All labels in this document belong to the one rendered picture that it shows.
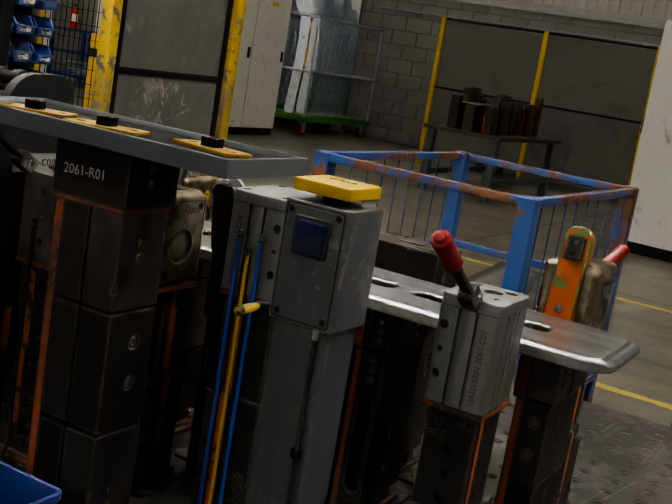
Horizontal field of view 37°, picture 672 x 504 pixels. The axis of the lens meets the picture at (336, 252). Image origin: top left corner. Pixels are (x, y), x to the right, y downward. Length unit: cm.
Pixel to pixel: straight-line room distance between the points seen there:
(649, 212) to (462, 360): 817
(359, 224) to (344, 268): 4
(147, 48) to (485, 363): 383
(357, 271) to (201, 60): 417
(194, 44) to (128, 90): 49
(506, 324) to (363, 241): 19
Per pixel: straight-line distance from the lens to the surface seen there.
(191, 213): 125
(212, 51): 512
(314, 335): 91
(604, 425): 192
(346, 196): 89
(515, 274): 314
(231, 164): 91
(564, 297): 133
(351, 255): 90
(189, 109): 504
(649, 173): 917
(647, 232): 919
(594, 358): 112
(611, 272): 139
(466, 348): 103
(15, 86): 129
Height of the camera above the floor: 127
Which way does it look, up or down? 11 degrees down
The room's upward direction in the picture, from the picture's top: 10 degrees clockwise
